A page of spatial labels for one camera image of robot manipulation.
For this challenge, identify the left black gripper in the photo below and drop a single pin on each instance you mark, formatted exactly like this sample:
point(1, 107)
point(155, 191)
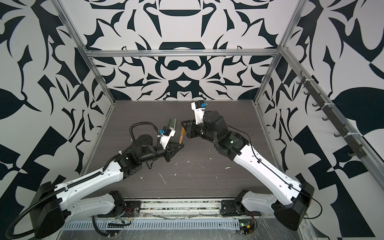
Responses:
point(168, 150)

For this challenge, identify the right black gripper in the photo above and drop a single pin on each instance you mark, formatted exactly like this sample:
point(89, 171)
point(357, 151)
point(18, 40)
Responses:
point(192, 132)

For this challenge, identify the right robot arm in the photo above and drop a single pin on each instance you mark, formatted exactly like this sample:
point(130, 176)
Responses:
point(289, 199)

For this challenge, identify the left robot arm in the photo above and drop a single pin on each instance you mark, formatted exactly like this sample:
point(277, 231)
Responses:
point(56, 205)

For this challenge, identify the green lit circuit board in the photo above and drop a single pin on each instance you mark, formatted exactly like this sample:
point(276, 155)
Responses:
point(247, 226)

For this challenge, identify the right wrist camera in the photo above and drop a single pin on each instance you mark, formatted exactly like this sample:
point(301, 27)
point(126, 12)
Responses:
point(199, 108)

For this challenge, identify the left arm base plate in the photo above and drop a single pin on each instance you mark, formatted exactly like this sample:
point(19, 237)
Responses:
point(131, 209)

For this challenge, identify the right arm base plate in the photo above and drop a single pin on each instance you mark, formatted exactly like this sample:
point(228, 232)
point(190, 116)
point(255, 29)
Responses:
point(233, 208)

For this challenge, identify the white cable duct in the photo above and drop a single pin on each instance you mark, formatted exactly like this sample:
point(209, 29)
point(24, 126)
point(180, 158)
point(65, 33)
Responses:
point(186, 224)

